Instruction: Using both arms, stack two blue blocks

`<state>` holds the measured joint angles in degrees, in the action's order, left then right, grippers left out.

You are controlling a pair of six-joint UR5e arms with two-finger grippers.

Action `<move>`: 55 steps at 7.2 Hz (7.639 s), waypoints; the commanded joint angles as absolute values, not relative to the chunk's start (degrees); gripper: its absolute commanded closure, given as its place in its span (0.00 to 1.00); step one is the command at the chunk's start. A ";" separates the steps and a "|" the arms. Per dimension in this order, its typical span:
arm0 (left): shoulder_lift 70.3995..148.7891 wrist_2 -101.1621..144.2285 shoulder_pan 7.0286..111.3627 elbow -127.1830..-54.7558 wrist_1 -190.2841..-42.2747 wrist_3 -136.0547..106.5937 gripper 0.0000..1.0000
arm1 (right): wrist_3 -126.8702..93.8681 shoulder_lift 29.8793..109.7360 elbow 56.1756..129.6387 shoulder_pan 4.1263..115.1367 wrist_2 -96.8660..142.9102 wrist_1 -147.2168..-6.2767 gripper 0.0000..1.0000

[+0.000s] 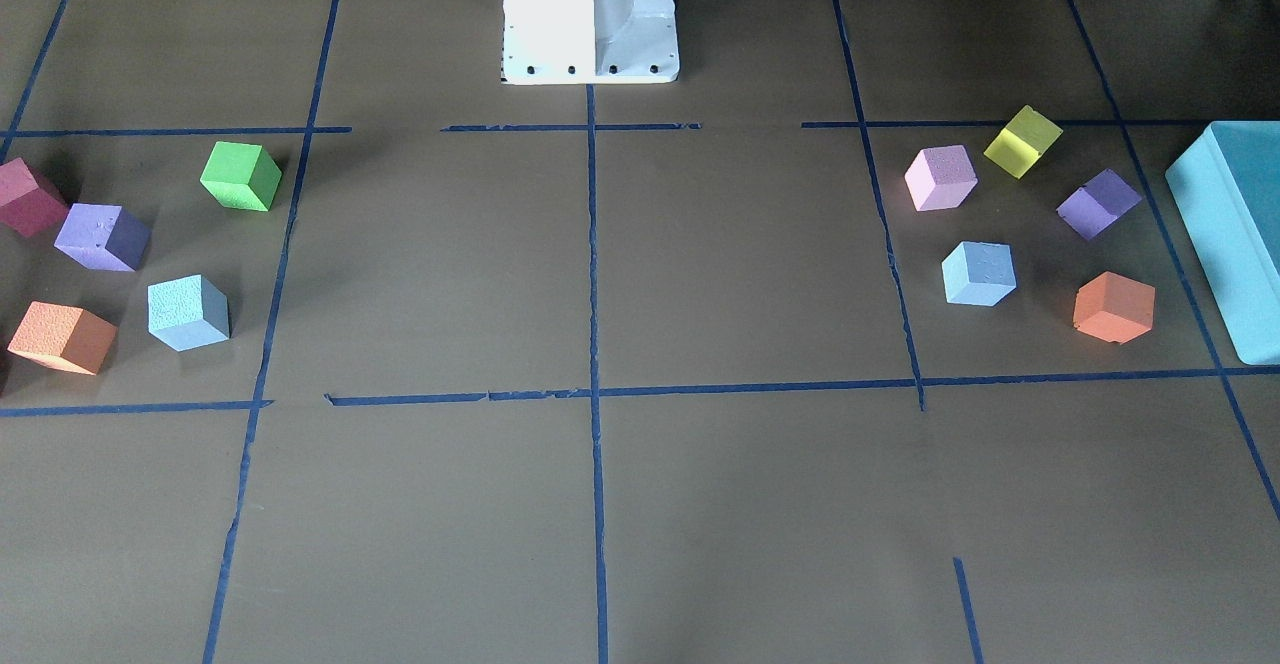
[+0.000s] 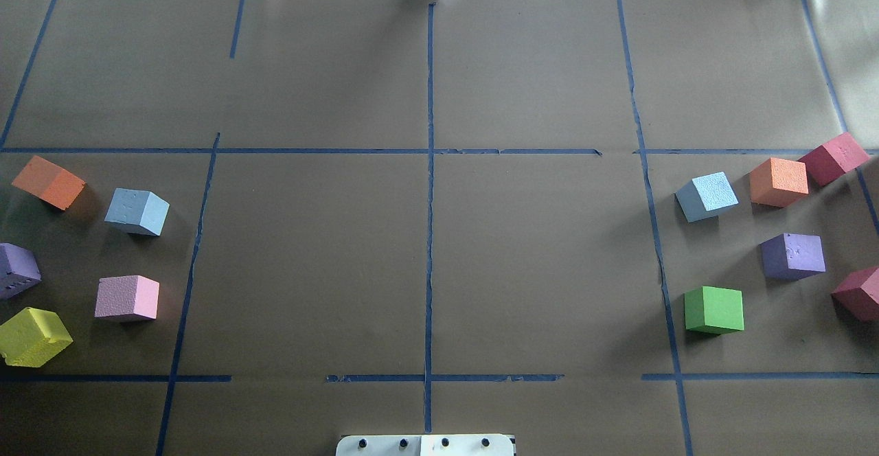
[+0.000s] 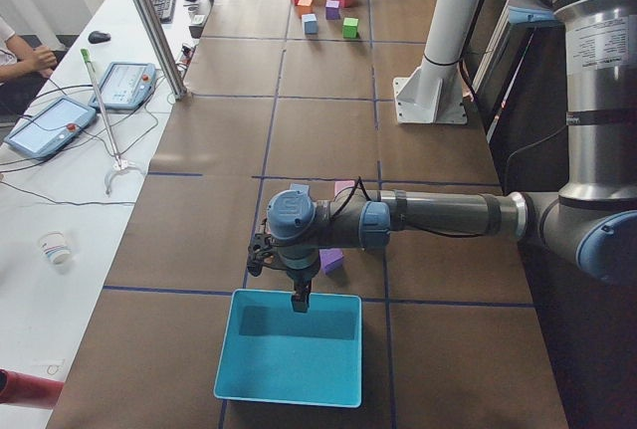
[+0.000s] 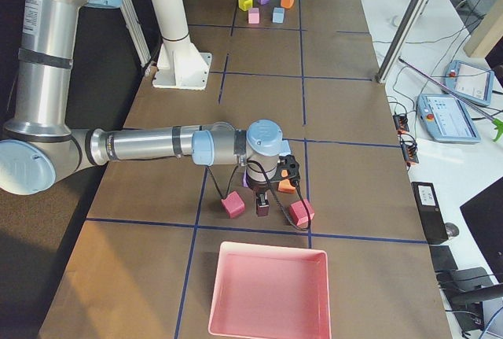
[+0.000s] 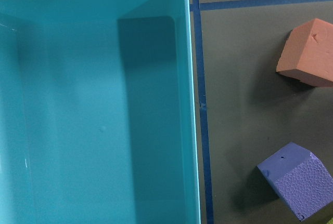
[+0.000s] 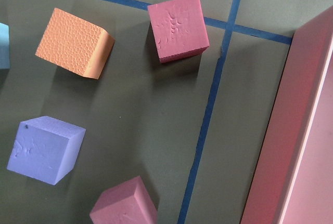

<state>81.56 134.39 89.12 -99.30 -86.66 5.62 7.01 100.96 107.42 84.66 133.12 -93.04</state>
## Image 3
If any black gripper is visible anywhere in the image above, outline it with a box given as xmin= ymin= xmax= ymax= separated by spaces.
xmin=247 ymin=233 xmax=319 ymax=313

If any light blue block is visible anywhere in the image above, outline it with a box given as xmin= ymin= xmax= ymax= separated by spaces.
xmin=302 ymin=13 xmax=319 ymax=35

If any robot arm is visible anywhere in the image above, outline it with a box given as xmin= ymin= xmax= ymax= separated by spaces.
xmin=247 ymin=0 xmax=636 ymax=313

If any purple foam block left side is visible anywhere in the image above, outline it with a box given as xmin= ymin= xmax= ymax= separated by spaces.
xmin=319 ymin=248 xmax=344 ymax=275

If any purple foam block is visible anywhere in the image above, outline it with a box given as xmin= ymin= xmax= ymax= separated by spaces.
xmin=319 ymin=248 xmax=344 ymax=275
xmin=324 ymin=0 xmax=340 ymax=21

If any teal plastic bin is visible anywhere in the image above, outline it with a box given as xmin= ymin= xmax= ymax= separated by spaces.
xmin=213 ymin=289 xmax=362 ymax=408

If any pink foam block left side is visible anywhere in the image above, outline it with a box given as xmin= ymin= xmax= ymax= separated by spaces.
xmin=333 ymin=180 xmax=356 ymax=196

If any reacher grabber stick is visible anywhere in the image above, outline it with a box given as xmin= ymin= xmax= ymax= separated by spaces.
xmin=81 ymin=48 xmax=145 ymax=195

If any paper cup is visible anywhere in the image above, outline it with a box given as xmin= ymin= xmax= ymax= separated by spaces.
xmin=38 ymin=231 xmax=72 ymax=265

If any teach pendant far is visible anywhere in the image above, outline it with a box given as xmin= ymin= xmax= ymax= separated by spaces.
xmin=100 ymin=62 xmax=157 ymax=113

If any teach pendant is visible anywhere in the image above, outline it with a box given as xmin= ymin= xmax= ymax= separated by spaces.
xmin=4 ymin=97 xmax=97 ymax=159
xmin=100 ymin=62 xmax=157 ymax=113

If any green foam block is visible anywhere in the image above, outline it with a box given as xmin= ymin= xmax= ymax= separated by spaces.
xmin=341 ymin=17 xmax=359 ymax=40

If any orange foam block right side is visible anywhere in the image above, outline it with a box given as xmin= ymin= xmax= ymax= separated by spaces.
xmin=296 ymin=0 xmax=314 ymax=18

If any purple foam block right side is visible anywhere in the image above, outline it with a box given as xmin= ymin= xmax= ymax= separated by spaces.
xmin=324 ymin=0 xmax=340 ymax=21

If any red cylinder object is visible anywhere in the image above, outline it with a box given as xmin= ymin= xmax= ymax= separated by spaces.
xmin=1 ymin=369 xmax=64 ymax=409

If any teach pendant near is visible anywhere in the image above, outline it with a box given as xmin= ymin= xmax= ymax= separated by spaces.
xmin=4 ymin=97 xmax=97 ymax=159

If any black computer mouse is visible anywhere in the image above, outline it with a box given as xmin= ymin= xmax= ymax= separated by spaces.
xmin=88 ymin=31 xmax=111 ymax=44

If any seated person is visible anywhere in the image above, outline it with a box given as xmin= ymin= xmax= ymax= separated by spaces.
xmin=1 ymin=19 xmax=58 ymax=114

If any aluminium frame post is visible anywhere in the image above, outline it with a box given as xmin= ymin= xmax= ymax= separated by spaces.
xmin=132 ymin=0 xmax=187 ymax=101

